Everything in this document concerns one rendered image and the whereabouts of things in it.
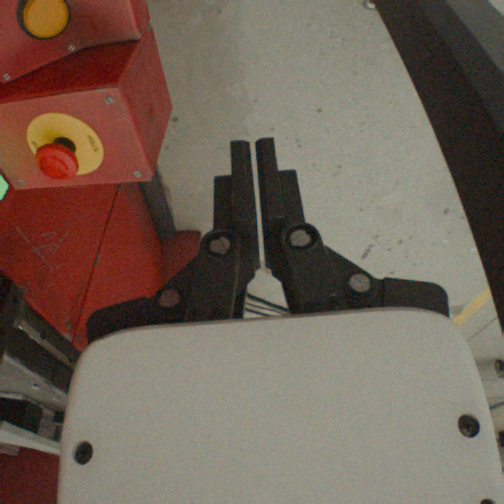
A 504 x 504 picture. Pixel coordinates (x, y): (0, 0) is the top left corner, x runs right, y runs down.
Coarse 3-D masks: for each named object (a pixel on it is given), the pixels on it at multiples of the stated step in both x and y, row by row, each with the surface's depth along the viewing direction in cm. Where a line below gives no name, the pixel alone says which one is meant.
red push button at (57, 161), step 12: (48, 144) 30; (60, 144) 31; (72, 144) 33; (36, 156) 31; (48, 156) 31; (60, 156) 31; (72, 156) 31; (48, 168) 32; (60, 168) 32; (72, 168) 32
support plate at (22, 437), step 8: (0, 424) 37; (8, 424) 38; (0, 432) 39; (8, 432) 38; (16, 432) 39; (24, 432) 40; (0, 440) 49; (8, 440) 46; (16, 440) 44; (24, 440) 43; (32, 440) 42; (40, 440) 43; (48, 440) 45; (40, 448) 49; (48, 448) 47; (56, 448) 47
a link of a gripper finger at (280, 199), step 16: (256, 144) 14; (272, 144) 14; (256, 160) 13; (272, 160) 13; (272, 176) 13; (288, 176) 14; (272, 192) 12; (288, 192) 13; (272, 208) 12; (288, 208) 13; (272, 224) 12; (288, 224) 13; (272, 240) 12; (272, 256) 12; (336, 256) 12; (272, 272) 13; (336, 272) 11; (352, 272) 11; (368, 272) 11; (352, 288) 11; (368, 288) 11; (352, 304) 11; (368, 304) 11
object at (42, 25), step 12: (36, 0) 27; (48, 0) 27; (60, 0) 28; (24, 12) 27; (36, 12) 28; (48, 12) 28; (60, 12) 29; (36, 24) 28; (48, 24) 29; (60, 24) 29; (48, 36) 30
